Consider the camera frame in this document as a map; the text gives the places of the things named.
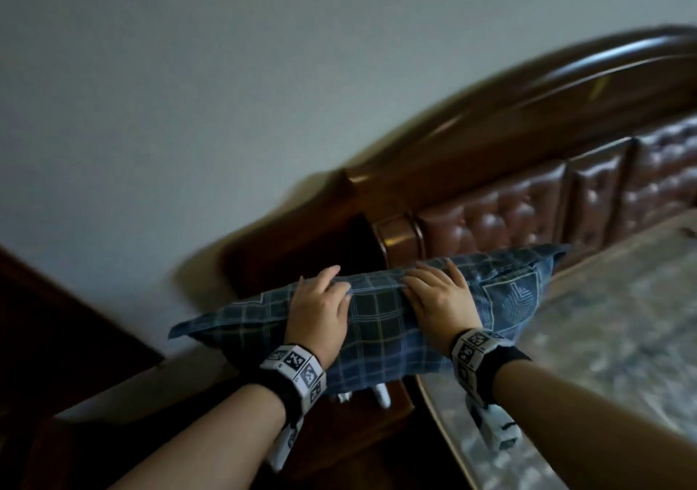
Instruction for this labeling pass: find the person's right hand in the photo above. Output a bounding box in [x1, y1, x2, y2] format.
[400, 258, 485, 355]

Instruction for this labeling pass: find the person's left hand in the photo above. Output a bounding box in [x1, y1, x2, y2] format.
[283, 265, 354, 368]

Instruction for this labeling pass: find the blue plaid pillow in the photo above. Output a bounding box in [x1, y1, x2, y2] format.
[168, 244, 572, 399]

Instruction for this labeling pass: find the person's right forearm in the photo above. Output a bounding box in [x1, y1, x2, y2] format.
[490, 361, 697, 490]

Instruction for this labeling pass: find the person's left forearm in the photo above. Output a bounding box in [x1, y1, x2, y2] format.
[109, 383, 287, 490]

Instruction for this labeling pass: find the small white object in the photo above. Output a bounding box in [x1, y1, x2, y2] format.
[337, 383, 393, 410]

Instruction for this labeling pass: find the brown wooden bedside table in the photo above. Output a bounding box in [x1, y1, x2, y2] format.
[52, 343, 436, 490]

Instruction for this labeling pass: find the wooden headboard with leather panels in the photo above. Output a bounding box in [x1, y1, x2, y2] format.
[222, 27, 697, 301]

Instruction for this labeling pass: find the dark wooden cabinet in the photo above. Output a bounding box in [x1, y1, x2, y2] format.
[0, 244, 165, 441]

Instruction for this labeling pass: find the right wrist camera marker band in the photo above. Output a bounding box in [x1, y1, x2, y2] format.
[449, 329, 532, 453]

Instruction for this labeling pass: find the wrist camera marker band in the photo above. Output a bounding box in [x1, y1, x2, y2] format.
[258, 344, 328, 472]
[449, 329, 532, 453]

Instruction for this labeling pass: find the left wrist camera marker band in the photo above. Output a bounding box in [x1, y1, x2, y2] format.
[258, 344, 328, 472]

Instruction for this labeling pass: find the brown wooden bed side rail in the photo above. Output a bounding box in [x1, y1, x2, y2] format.
[415, 374, 482, 490]

